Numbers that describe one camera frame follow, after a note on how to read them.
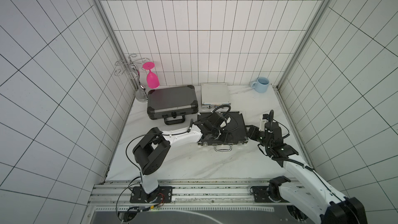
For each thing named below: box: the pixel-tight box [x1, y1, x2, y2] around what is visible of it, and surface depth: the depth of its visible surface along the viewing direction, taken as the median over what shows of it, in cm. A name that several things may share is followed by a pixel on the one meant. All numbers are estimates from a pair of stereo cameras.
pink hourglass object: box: [142, 61, 160, 89], surface depth 102 cm
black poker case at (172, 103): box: [147, 85, 199, 125], surface depth 100 cm
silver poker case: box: [201, 82, 232, 110], surface depth 115 cm
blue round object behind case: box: [251, 76, 270, 93], surface depth 117 cm
